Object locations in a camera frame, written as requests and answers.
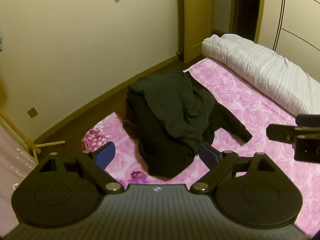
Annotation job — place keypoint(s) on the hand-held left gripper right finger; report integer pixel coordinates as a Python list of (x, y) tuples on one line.
[(208, 155)]

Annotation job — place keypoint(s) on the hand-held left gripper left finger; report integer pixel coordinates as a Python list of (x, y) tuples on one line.
[(106, 153)]

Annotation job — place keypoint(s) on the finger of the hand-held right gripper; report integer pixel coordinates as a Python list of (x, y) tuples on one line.
[(281, 133)]

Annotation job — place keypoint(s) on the black long-sleeve sweater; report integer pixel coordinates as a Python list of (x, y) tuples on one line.
[(172, 120)]

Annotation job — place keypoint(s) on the pink floral bed sheet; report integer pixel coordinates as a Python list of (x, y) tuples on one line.
[(262, 120)]

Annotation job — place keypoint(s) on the white ribbed quilt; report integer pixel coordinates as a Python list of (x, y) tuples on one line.
[(265, 67)]

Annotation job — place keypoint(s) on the yellow wooden rack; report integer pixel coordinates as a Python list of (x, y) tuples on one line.
[(32, 146)]

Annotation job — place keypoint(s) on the pink plastic bag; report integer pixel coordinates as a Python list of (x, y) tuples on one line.
[(12, 160)]

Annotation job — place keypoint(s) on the cream wardrobe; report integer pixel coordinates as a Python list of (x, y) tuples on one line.
[(295, 15)]

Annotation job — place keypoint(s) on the wooden door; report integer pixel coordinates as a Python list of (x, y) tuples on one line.
[(197, 22)]

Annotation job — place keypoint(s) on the low wall socket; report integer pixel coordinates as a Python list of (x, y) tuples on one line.
[(32, 112)]

